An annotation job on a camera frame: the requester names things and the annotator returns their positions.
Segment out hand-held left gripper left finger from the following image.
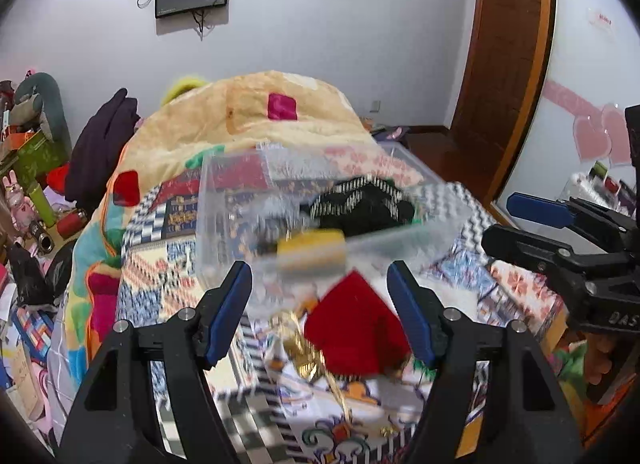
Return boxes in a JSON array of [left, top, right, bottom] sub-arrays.
[[59, 261, 253, 464]]

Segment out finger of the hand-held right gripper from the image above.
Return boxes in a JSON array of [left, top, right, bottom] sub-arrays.
[[481, 225, 640, 289], [506, 192, 632, 239]]

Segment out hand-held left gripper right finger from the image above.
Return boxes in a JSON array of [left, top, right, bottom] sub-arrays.
[[387, 260, 585, 464]]

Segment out red cloth pouch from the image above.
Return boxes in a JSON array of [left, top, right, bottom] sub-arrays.
[[303, 270, 416, 377]]

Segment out yellow sponge roll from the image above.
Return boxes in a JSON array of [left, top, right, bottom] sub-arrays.
[[275, 230, 348, 272]]

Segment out black sequined cloth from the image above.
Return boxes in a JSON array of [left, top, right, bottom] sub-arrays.
[[298, 175, 417, 239]]

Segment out clear plastic storage box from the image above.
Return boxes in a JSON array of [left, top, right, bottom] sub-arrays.
[[194, 144, 473, 289]]

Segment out gold ribbon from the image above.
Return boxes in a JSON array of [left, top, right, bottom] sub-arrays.
[[270, 309, 396, 440]]

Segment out patterned bed blanket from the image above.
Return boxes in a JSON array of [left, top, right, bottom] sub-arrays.
[[115, 144, 571, 464]]

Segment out wooden door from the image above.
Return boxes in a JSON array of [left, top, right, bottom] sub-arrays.
[[447, 0, 557, 205]]

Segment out yellow patchwork quilt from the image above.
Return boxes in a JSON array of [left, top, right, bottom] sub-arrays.
[[62, 70, 373, 370]]

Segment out black plastic bag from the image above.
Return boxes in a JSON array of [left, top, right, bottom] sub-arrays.
[[7, 241, 76, 307]]

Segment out dark purple garment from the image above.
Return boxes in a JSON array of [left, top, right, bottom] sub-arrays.
[[65, 88, 141, 212]]

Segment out yellow green plush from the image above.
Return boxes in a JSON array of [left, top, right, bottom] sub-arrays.
[[160, 74, 211, 107]]

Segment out pink bunny figure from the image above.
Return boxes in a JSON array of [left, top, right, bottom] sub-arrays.
[[2, 171, 38, 245]]

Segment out green cardboard box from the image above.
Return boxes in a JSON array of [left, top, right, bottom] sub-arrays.
[[10, 131, 68, 189]]

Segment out grey plush toy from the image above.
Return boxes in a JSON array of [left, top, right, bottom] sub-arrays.
[[12, 72, 73, 155]]

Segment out pink heart wall decoration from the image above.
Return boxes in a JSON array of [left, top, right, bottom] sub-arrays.
[[542, 78, 633, 167]]

